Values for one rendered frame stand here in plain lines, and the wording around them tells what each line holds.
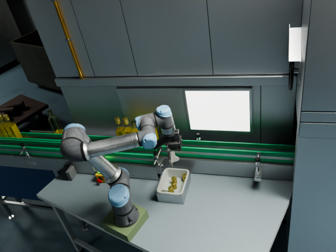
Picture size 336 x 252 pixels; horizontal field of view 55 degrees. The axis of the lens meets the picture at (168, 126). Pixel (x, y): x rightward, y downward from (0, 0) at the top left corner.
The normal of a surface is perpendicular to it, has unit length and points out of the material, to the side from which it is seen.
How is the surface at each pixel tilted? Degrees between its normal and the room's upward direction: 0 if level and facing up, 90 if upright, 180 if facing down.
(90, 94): 90
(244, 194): 0
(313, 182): 90
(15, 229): 0
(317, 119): 90
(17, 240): 0
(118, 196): 11
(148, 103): 90
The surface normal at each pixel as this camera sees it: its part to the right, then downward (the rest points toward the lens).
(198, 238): -0.16, -0.80
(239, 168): -0.27, 0.60
